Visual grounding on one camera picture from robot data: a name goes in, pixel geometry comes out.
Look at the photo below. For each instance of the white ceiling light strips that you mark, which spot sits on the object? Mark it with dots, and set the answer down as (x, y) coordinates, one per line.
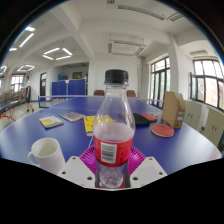
(51, 51)

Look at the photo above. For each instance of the clear red-labelled plastic bottle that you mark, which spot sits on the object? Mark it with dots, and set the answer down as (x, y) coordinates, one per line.
(113, 146)

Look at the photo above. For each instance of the white two-door cabinet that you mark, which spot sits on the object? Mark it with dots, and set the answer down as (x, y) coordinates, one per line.
(213, 126)
(192, 115)

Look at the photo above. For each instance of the brown armchair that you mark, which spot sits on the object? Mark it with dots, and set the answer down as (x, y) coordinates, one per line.
(99, 93)
(131, 94)

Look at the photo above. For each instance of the dark-framed tall window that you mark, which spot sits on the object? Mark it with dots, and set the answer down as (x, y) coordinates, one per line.
(160, 78)

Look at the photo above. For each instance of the blue partition boards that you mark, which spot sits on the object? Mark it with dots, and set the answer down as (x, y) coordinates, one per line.
(68, 87)

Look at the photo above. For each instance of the dark-framed wide window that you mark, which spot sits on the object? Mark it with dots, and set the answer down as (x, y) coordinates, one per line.
(208, 83)

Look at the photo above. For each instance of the yellow and blue booklet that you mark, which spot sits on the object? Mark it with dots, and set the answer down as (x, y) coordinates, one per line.
(51, 122)

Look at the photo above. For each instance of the grey patterned book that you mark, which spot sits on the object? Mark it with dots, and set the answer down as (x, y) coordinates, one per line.
(72, 116)

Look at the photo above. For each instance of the brown cardboard box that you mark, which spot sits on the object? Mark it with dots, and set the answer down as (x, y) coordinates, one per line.
(173, 110)

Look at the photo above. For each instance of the white ceramic mug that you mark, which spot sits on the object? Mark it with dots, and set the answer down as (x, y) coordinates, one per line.
(46, 155)

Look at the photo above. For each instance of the black table tennis paddle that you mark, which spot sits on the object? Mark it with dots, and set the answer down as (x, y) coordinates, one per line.
(140, 120)

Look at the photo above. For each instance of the dark wooden door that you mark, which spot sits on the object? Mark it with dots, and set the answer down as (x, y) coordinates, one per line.
(43, 85)

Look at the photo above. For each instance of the small red table tennis paddle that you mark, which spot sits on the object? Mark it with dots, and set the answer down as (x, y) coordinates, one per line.
(150, 117)

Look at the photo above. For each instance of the large red table tennis paddle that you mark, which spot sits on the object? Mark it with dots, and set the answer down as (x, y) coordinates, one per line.
(162, 130)

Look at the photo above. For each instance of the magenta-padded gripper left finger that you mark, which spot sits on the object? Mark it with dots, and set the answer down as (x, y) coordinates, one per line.
(76, 170)

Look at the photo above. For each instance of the blue-framed table tennis net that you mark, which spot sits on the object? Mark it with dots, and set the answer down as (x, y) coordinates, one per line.
(56, 100)

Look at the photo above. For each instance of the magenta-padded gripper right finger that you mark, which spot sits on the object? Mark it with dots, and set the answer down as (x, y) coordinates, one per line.
(149, 170)

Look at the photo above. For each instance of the ceiling air conditioner unit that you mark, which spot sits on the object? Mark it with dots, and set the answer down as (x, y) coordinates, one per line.
(126, 48)

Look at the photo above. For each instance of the blue red-legged table tennis table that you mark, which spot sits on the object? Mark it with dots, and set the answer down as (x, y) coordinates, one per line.
(6, 106)

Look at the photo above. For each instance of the yellow book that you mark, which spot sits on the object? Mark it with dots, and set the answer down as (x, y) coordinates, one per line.
(88, 125)

